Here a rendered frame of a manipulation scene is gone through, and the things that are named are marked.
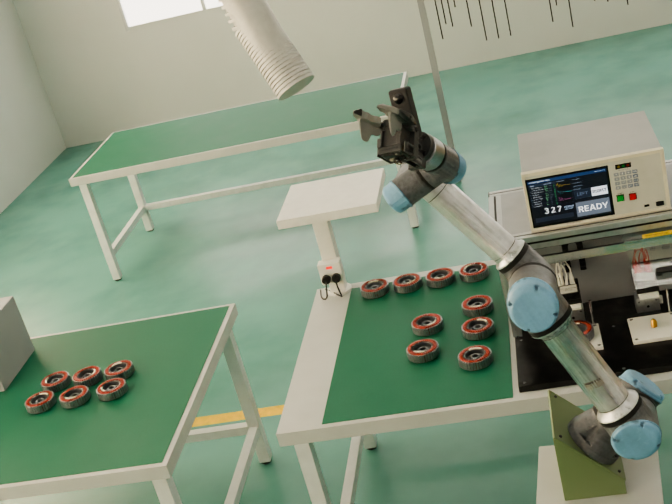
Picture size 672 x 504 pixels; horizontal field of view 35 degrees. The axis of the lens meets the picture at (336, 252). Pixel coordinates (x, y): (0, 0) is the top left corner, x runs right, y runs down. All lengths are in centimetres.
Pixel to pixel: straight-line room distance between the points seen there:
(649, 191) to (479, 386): 81
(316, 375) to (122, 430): 69
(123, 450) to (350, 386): 78
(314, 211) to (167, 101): 655
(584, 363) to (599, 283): 116
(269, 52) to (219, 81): 609
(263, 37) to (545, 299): 190
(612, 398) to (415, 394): 98
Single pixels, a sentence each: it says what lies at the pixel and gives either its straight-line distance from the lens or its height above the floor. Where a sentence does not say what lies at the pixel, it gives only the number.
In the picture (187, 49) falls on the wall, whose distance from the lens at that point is 1008.
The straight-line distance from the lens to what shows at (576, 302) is 350.
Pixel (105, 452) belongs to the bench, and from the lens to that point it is 369.
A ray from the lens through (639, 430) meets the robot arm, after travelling 264.
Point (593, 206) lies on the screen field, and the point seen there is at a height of 117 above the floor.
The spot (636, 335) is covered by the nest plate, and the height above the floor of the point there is 78.
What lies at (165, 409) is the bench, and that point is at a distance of 380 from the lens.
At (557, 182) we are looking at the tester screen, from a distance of 342.
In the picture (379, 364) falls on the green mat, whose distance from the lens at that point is 366.
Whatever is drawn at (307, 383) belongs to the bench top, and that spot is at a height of 75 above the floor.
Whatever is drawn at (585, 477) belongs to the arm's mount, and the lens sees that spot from 287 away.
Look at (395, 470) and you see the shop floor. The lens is 444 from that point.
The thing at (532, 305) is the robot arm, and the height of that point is 138.
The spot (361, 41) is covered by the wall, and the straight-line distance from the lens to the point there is 978.
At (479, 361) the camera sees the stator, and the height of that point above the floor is 78.
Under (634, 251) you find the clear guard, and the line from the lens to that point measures 337.
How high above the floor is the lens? 256
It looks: 23 degrees down
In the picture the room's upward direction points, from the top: 15 degrees counter-clockwise
